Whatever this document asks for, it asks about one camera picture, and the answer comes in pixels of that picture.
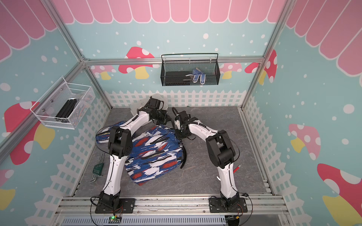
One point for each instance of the black leather belt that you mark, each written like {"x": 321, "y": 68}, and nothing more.
{"x": 184, "y": 156}

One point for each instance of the blue white red patterned trousers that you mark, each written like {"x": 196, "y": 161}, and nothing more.
{"x": 155, "y": 152}

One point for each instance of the white slotted cable duct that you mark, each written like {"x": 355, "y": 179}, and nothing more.
{"x": 191, "y": 220}

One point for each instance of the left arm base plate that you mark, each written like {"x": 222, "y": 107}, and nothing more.
{"x": 123, "y": 205}

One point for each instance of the white wire wall basket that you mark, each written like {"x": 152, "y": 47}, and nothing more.
{"x": 47, "y": 107}

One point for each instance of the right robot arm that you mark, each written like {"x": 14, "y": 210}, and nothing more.
{"x": 220, "y": 151}

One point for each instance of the black wire wall basket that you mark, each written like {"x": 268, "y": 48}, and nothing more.
{"x": 206, "y": 62}

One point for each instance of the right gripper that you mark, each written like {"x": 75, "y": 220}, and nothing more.
{"x": 177, "y": 136}

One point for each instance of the green hex key set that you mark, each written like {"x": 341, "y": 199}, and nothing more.
{"x": 97, "y": 171}

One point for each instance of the black case in white basket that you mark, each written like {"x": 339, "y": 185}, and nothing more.
{"x": 66, "y": 110}

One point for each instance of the small green circuit board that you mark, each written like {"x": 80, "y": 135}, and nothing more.
{"x": 114, "y": 219}

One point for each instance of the black box in black basket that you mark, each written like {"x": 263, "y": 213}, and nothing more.
{"x": 176, "y": 79}

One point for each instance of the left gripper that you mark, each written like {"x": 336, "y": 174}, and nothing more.
{"x": 164, "y": 118}

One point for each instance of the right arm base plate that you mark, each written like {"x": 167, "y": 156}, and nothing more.
{"x": 220, "y": 205}

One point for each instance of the red handled hex key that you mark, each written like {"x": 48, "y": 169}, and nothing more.
{"x": 234, "y": 171}

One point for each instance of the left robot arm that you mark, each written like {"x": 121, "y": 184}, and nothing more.
{"x": 120, "y": 145}

